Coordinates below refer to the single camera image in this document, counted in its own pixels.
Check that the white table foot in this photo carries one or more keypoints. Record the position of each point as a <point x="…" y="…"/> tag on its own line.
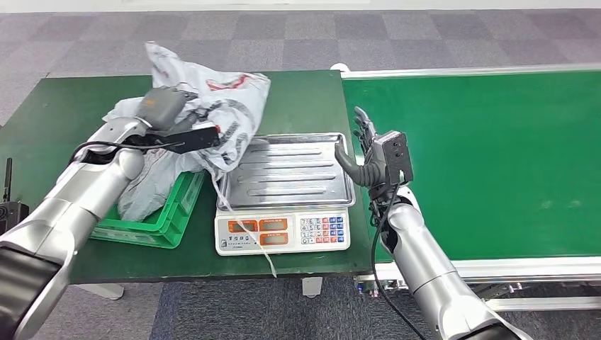
<point x="103" y="291"/>
<point x="312" y="286"/>

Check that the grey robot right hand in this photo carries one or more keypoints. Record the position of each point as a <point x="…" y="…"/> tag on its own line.
<point x="368" y="166"/>

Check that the plain grey mailer package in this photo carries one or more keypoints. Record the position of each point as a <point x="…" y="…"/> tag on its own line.
<point x="145" y="192"/>

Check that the green conveyor belt aluminium frame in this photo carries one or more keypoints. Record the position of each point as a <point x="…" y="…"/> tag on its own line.
<point x="493" y="155"/>

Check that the steel weighing tray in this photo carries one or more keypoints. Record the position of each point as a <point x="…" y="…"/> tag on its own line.
<point x="286" y="171"/>

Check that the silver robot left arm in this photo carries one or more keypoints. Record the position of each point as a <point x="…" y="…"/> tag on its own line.
<point x="70" y="211"/>

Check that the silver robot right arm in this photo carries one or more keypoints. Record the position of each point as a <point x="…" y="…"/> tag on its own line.
<point x="432" y="272"/>

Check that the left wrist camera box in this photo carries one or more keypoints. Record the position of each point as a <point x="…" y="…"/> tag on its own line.
<point x="199" y="138"/>

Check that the green plastic crate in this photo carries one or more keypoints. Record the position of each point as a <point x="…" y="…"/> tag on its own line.
<point x="164" y="220"/>

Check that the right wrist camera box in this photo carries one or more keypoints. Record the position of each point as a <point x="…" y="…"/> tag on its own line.
<point x="396" y="157"/>

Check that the white electronic scale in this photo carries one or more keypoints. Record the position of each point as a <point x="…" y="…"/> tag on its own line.
<point x="281" y="232"/>

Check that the grey mailer package red print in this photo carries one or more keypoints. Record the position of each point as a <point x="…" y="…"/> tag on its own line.
<point x="230" y="108"/>

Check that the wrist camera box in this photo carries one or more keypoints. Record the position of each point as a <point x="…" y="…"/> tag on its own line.
<point x="199" y="138"/>
<point x="396" y="157"/>

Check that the black device with antenna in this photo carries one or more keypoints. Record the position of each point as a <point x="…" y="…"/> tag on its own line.
<point x="9" y="213"/>

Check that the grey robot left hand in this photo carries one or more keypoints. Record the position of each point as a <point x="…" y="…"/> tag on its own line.
<point x="162" y="107"/>

